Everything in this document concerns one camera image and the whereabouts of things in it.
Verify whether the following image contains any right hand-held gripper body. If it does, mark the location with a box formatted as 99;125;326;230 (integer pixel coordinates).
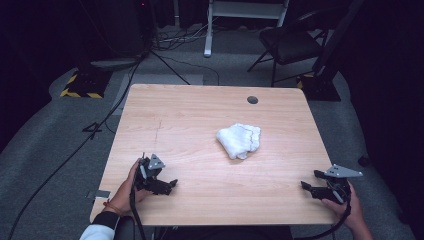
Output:
319;163;364;205

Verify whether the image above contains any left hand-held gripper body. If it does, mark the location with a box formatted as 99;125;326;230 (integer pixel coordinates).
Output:
134;152;167;196

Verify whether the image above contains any white towel with coloured stitching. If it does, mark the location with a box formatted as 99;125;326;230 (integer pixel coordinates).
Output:
215;122;262;161

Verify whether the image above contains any person's right hand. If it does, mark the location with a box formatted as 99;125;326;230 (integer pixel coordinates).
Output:
321;181;366;232

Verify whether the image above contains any person's left hand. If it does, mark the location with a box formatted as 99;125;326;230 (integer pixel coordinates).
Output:
109;157;150;216

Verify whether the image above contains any grey tape piece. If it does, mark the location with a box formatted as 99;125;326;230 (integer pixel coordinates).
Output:
85;189;112;201

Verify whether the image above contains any person's dark clothing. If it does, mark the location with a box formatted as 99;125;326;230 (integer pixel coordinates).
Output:
114;216;295;240

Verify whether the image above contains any grey round stand base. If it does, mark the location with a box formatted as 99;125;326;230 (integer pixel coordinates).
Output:
89;57;142;72

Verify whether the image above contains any black chair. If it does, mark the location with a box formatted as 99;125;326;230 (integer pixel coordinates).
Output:
246;9;330;88

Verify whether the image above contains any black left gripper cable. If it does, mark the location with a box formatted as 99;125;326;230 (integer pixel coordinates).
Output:
128;186;148;240

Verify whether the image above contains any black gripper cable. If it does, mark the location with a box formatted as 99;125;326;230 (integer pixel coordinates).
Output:
293;199;353;240
128;186;148;240

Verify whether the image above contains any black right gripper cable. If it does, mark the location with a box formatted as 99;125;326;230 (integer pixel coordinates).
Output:
293;199;353;240

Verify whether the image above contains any orange bracelet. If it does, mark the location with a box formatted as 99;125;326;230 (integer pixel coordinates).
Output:
102;199;124;216

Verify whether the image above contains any long black floor cable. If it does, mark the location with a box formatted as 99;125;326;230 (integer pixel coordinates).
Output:
7;54;146;240

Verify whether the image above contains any black yellow striped base plate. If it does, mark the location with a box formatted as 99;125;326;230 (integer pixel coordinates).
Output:
296;72;342;102
59;67;114;100

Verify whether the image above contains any thin black floor cable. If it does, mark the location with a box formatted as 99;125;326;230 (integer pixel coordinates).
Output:
150;49;221;87

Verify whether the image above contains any black slanted stand post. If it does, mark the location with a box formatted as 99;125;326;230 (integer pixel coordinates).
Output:
313;0;365;78

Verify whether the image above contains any bundle of floor cables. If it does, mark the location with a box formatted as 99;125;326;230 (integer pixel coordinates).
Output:
152;23;214;52

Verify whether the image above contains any white desk frame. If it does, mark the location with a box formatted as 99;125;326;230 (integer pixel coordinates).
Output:
203;0;291;59

